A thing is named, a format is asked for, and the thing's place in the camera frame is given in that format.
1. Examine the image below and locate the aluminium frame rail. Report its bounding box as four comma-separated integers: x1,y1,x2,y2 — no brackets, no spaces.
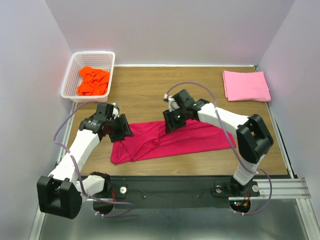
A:
28,102,76,240

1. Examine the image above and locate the folded light pink t-shirt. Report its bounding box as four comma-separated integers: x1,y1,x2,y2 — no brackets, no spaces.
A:
222,71,271,102

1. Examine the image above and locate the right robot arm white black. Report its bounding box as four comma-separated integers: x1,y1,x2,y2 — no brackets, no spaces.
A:
163,89,274,196

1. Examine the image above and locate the magenta red t-shirt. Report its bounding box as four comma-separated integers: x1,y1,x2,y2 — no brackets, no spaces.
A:
110,120,236,165

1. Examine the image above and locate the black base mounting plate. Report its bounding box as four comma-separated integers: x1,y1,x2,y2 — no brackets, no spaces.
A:
82,175,261,210

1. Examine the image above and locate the orange t-shirt in basket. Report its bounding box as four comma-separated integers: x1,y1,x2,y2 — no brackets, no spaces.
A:
76,66,111,96

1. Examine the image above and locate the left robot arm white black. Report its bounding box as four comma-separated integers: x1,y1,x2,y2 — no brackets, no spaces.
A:
36,102,134,219

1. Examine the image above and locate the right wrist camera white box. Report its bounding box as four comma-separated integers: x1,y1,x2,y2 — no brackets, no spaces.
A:
163,93,180,112

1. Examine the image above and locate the white plastic laundry basket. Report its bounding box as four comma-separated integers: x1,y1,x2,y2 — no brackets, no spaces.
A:
60,51,116,103

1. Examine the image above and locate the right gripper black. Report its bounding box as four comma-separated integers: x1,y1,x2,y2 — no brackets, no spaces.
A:
163,105,189,133

